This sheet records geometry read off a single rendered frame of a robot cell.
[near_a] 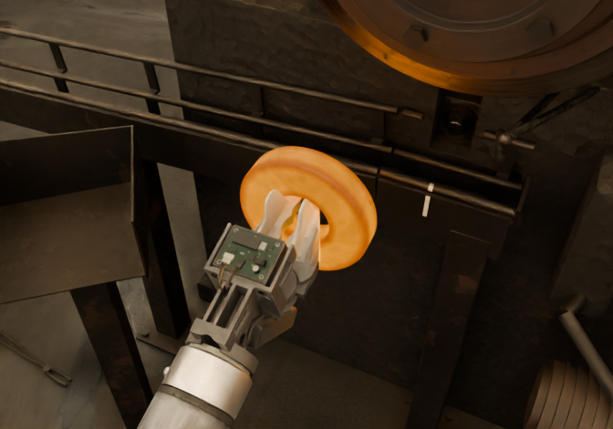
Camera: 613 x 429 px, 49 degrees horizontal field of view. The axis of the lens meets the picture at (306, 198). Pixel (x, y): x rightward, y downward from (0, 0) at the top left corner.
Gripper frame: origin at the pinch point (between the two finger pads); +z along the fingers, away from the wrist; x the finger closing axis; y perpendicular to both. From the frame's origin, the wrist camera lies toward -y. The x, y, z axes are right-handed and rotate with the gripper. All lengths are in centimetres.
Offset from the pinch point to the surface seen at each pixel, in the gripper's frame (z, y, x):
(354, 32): 22.3, 2.8, 3.0
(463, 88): 21.2, -1.3, -11.3
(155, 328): -2, -85, 51
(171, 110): 70, -104, 94
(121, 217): -0.5, -23.7, 34.6
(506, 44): 16.2, 12.5, -16.0
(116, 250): -6.2, -22.3, 31.4
